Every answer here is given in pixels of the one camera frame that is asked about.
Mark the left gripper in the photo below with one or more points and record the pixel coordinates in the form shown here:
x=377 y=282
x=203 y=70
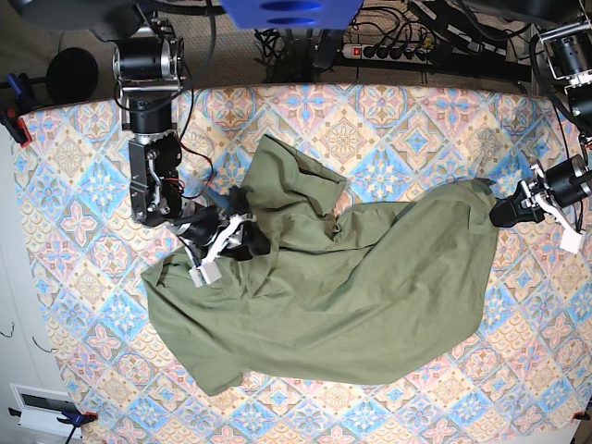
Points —
x=548 y=192

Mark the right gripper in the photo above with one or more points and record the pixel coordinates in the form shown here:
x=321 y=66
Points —
x=208 y=234

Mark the green t-shirt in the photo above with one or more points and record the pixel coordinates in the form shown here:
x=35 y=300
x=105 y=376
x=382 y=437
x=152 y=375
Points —
x=364 y=297

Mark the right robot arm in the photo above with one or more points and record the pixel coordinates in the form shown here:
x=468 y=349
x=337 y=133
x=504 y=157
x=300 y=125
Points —
x=150 y=72

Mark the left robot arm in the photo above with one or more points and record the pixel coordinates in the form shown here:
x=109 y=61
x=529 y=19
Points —
x=567 y=50

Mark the patterned tablecloth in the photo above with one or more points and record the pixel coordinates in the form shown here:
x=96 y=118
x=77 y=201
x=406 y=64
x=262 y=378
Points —
x=523 y=377

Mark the white power strip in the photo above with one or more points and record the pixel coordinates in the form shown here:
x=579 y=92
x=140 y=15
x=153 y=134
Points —
x=387 y=53

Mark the red clamp lower right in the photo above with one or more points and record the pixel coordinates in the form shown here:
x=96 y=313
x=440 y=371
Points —
x=581 y=416

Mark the blue clamp lower left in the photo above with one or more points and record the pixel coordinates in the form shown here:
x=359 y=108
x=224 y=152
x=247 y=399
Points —
x=74 y=418

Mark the blue clamp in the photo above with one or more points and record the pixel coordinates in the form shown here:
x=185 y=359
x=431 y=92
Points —
x=11 y=117
x=74 y=418

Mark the blue clamp upper left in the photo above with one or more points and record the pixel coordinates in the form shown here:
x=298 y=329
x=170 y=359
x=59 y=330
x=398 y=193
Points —
x=11 y=117

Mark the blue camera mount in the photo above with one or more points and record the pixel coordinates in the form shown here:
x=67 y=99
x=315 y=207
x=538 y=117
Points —
x=292 y=14

